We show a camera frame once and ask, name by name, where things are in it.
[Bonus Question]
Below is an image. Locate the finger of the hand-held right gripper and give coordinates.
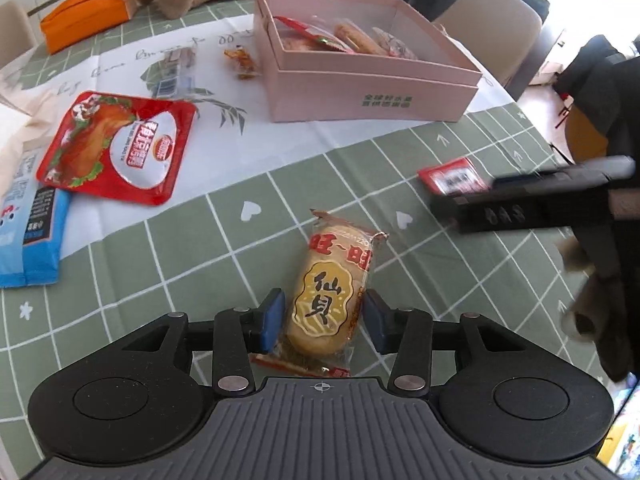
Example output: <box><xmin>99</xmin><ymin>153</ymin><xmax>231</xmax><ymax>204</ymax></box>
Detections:
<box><xmin>487</xmin><ymin>156</ymin><xmax>636</xmax><ymax>192</ymax></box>

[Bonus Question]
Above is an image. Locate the blue snack packet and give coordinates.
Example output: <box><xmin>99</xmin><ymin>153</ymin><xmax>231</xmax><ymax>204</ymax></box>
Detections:
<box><xmin>0</xmin><ymin>147</ymin><xmax>72</xmax><ymax>288</ymax></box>

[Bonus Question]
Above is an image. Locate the pink cardboard box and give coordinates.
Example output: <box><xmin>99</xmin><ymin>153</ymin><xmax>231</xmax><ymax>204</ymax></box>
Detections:
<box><xmin>252</xmin><ymin>0</ymin><xmax>485</xmax><ymax>123</ymax></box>

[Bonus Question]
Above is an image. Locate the small red snack packet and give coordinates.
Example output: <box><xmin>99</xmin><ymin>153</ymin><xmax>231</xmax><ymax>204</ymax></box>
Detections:
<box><xmin>417</xmin><ymin>156</ymin><xmax>493</xmax><ymax>197</ymax></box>

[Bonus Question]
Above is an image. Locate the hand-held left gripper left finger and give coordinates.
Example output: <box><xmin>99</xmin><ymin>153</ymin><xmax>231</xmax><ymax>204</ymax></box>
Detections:
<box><xmin>121</xmin><ymin>287</ymin><xmax>287</xmax><ymax>395</ymax></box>

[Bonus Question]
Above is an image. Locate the black jacket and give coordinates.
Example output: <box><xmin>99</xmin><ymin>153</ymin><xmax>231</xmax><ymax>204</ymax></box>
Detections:
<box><xmin>552</xmin><ymin>34</ymin><xmax>640</xmax><ymax>171</ymax></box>

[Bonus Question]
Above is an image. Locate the patterned clear snack packet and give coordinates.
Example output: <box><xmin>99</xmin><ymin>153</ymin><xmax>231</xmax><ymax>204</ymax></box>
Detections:
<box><xmin>372</xmin><ymin>27</ymin><xmax>420</xmax><ymax>60</ymax></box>

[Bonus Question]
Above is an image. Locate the red chicken leg packet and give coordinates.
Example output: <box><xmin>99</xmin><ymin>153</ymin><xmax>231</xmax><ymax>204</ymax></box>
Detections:
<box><xmin>36</xmin><ymin>91</ymin><xmax>197</xmax><ymax>207</ymax></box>

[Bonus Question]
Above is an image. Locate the clear wafer packet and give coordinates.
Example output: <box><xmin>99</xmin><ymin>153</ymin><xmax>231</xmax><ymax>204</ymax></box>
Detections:
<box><xmin>156</xmin><ymin>47</ymin><xmax>197</xmax><ymax>98</ymax></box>

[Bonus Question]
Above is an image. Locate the person's right hand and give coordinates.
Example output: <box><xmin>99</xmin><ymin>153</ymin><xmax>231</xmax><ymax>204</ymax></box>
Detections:
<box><xmin>554</xmin><ymin>235</ymin><xmax>608</xmax><ymax>343</ymax></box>

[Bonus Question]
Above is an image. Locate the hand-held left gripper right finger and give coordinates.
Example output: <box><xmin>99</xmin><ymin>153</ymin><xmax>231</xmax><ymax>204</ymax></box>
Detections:
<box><xmin>362</xmin><ymin>289</ymin><xmax>526</xmax><ymax>395</ymax></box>

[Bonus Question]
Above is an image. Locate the green checked tablecloth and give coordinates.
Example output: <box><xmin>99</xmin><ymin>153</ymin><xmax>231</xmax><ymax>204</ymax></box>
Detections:
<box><xmin>0</xmin><ymin>0</ymin><xmax>618</xmax><ymax>480</ymax></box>

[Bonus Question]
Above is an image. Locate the small orange snack packet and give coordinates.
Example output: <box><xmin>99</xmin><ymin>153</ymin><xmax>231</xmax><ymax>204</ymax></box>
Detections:
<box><xmin>223</xmin><ymin>46</ymin><xmax>260</xmax><ymax>80</ymax></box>

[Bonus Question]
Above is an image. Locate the yellow rice cracker packet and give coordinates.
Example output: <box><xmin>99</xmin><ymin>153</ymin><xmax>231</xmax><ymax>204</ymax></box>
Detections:
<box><xmin>250</xmin><ymin>207</ymin><xmax>390</xmax><ymax>378</ymax></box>
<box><xmin>334</xmin><ymin>21</ymin><xmax>388</xmax><ymax>56</ymax></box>

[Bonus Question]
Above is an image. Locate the orange tissue pouch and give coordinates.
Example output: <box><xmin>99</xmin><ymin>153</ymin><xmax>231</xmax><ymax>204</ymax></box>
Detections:
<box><xmin>40</xmin><ymin>0</ymin><xmax>136</xmax><ymax>55</ymax></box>

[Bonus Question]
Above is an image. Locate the orange chair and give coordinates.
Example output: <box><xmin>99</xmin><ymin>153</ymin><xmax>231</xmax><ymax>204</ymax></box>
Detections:
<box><xmin>564</xmin><ymin>105</ymin><xmax>608</xmax><ymax>163</ymax></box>

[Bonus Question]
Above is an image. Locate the beige chair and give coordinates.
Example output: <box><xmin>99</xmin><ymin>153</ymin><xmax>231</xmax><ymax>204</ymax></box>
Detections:
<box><xmin>0</xmin><ymin>0</ymin><xmax>38</xmax><ymax>68</ymax></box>
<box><xmin>432</xmin><ymin>0</ymin><xmax>543</xmax><ymax>101</ymax></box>

